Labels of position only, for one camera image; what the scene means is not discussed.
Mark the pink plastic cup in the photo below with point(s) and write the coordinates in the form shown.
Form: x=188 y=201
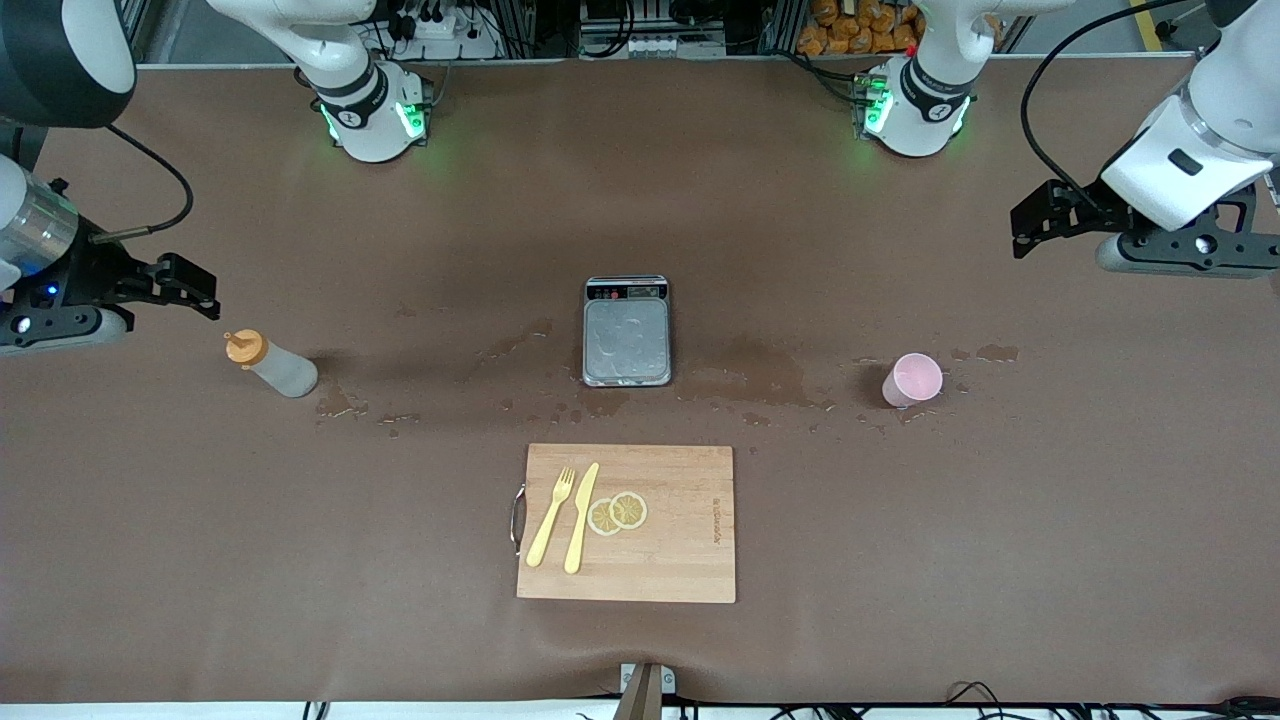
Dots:
x=912 y=380

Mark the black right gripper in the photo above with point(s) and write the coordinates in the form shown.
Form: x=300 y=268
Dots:
x=97 y=270

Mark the yellow plastic knife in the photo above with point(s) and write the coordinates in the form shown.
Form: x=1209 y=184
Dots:
x=580 y=520

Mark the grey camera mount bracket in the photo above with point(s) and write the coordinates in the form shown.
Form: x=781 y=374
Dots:
x=645 y=690

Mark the lemon slice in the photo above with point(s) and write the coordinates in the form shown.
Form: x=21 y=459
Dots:
x=601 y=518
x=630 y=510

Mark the silver kitchen scale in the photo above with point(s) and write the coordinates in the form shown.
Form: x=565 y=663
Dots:
x=626 y=345

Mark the orange snack bags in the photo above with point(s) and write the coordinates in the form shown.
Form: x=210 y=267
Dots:
x=850 y=25

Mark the sauce bottle with orange cap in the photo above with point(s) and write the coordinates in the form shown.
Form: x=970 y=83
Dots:
x=280 y=370

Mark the yellow plastic fork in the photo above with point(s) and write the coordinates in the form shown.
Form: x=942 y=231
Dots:
x=548 y=525

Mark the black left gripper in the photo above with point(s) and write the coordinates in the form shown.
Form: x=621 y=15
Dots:
x=1078 y=208

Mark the white connector strip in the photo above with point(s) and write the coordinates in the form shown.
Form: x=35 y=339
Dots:
x=670 y=46

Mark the wooden cutting board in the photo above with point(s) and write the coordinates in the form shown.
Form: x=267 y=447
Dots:
x=680 y=540

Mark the brown table mat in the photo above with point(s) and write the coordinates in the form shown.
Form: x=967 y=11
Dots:
x=900 y=560

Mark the white power strip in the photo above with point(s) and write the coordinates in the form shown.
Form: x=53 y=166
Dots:
x=450 y=38

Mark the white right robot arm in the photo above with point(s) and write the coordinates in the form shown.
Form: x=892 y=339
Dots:
x=370 y=120

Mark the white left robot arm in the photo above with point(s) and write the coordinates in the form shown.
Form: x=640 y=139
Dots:
x=920 y=110

